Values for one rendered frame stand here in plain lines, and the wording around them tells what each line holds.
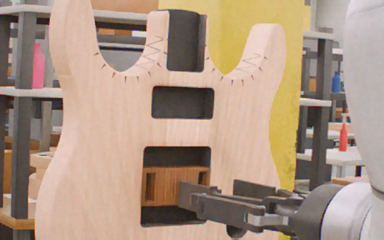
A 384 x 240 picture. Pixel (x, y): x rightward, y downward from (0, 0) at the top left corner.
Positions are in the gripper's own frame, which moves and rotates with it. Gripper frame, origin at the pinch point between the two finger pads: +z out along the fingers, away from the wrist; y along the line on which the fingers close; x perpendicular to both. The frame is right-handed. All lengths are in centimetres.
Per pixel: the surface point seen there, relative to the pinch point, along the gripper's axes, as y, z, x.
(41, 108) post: 124, 318, -10
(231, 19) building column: 65, 86, 26
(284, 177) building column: 85, 86, -12
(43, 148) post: 125, 314, -30
